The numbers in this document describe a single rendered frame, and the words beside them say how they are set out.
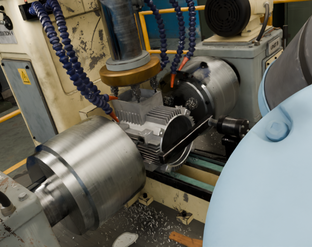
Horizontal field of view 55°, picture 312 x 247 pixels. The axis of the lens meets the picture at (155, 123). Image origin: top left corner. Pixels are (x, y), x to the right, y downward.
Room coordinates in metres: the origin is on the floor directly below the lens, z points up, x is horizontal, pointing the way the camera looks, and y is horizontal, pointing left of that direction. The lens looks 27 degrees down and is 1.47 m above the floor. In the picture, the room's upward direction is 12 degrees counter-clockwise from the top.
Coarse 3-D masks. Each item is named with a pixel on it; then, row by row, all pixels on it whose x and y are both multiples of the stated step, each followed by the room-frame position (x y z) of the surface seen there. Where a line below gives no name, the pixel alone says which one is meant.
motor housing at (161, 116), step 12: (156, 108) 0.82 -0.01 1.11; (168, 108) 0.80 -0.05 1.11; (156, 120) 0.76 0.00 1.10; (168, 120) 0.75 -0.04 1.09; (180, 120) 0.84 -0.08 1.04; (192, 120) 0.82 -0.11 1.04; (132, 132) 0.78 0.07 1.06; (168, 132) 0.88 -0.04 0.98; (180, 132) 0.85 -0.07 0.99; (156, 144) 0.71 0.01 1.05; (168, 144) 0.85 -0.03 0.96; (144, 156) 0.74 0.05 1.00; (156, 156) 0.70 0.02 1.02; (180, 156) 0.79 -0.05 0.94
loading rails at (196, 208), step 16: (208, 160) 0.77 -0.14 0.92; (160, 176) 0.74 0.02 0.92; (176, 176) 0.72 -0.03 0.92; (192, 176) 0.78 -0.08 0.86; (208, 176) 0.73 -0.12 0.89; (144, 192) 0.81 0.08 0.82; (160, 192) 0.75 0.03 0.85; (176, 192) 0.70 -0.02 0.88; (192, 192) 0.65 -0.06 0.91; (208, 192) 0.62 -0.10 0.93; (176, 208) 0.71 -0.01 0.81; (192, 208) 0.66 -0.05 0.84
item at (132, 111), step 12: (120, 96) 0.89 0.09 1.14; (132, 96) 0.92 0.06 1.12; (144, 96) 0.90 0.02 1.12; (156, 96) 0.84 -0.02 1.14; (120, 108) 0.85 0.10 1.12; (132, 108) 0.81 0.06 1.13; (144, 108) 0.80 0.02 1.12; (120, 120) 0.85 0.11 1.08; (132, 120) 0.82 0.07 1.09; (144, 120) 0.79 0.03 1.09
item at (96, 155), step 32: (96, 128) 0.66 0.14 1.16; (32, 160) 0.61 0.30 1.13; (64, 160) 0.56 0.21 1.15; (96, 160) 0.57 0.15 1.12; (128, 160) 0.61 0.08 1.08; (32, 192) 0.54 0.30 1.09; (64, 192) 0.54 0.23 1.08; (96, 192) 0.53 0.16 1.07; (128, 192) 0.58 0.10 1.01; (64, 224) 0.60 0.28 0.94; (96, 224) 0.53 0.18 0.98
